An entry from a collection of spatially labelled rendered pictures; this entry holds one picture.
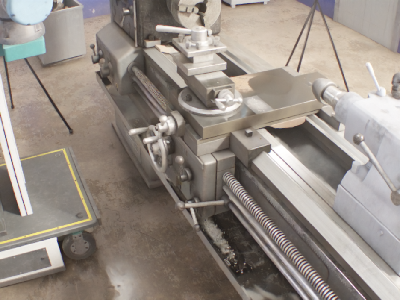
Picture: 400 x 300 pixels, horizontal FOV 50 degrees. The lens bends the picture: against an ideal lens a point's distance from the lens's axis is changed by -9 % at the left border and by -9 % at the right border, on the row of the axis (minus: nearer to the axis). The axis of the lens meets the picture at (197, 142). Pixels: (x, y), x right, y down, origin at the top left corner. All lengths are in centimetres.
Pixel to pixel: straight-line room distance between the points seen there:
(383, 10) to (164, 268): 397
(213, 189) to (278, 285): 46
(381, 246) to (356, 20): 457
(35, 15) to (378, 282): 132
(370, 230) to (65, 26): 367
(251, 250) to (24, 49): 120
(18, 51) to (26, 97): 241
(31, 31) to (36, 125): 201
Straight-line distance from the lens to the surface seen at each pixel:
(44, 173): 256
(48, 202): 237
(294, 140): 202
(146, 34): 258
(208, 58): 185
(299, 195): 153
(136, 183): 291
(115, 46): 275
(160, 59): 244
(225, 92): 168
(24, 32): 172
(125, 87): 269
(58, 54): 458
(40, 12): 153
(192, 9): 237
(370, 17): 556
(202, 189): 179
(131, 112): 283
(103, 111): 370
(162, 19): 258
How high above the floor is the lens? 182
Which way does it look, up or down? 34 degrees down
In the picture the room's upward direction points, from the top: straight up
